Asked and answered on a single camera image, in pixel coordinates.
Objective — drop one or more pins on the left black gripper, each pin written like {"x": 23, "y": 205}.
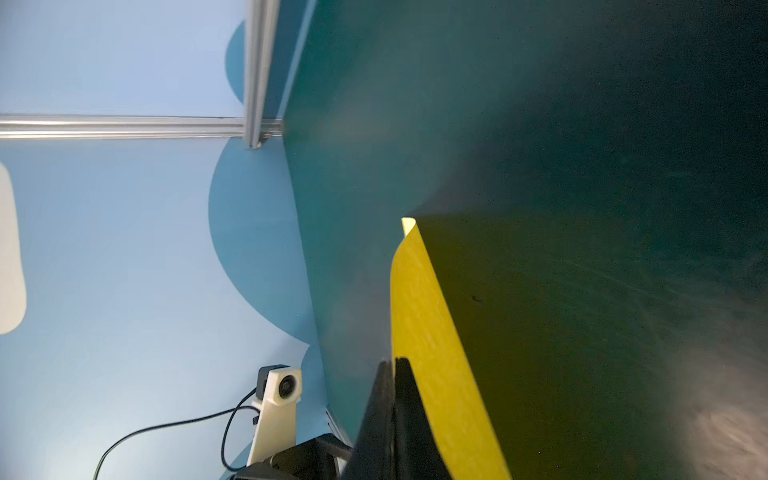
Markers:
{"x": 316, "y": 459}

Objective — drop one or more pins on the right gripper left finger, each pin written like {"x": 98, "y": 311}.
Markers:
{"x": 371, "y": 456}

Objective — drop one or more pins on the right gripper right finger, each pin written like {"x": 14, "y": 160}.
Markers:
{"x": 416, "y": 455}

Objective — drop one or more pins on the yellow square paper sheet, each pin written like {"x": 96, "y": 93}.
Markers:
{"x": 424, "y": 333}

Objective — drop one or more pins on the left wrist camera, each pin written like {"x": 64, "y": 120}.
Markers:
{"x": 278, "y": 390}

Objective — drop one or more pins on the left aluminium frame post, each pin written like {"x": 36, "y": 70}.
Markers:
{"x": 260, "y": 31}

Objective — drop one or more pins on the rear aluminium frame crossbar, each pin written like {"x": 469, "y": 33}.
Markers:
{"x": 79, "y": 127}

